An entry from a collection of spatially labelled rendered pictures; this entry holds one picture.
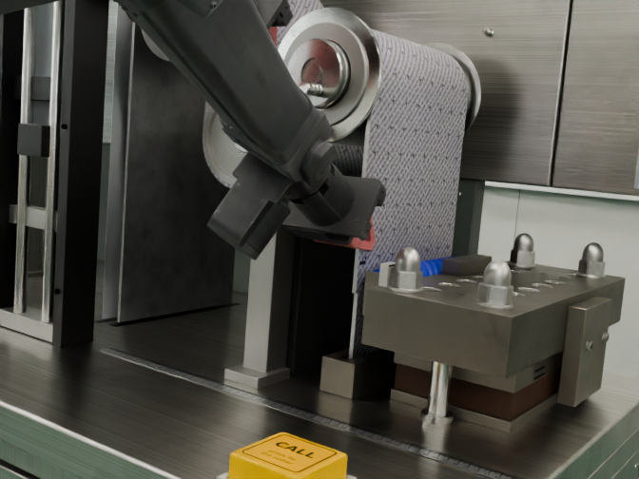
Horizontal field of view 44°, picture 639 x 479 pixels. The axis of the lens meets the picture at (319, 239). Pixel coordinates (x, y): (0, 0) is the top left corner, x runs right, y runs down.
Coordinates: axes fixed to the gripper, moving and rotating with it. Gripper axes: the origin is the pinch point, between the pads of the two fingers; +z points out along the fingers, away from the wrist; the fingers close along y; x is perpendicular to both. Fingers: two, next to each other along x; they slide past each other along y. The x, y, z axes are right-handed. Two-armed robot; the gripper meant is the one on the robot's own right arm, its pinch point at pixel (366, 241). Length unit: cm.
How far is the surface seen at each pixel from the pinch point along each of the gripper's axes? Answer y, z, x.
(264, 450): 8.3, -15.5, -25.9
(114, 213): -41.2, -0.2, -1.7
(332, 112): -4.1, -9.5, 10.7
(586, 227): -54, 235, 120
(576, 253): -56, 241, 110
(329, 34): -5.3, -13.7, 18.0
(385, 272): 4.8, -1.8, -3.8
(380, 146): 0.3, -4.6, 9.7
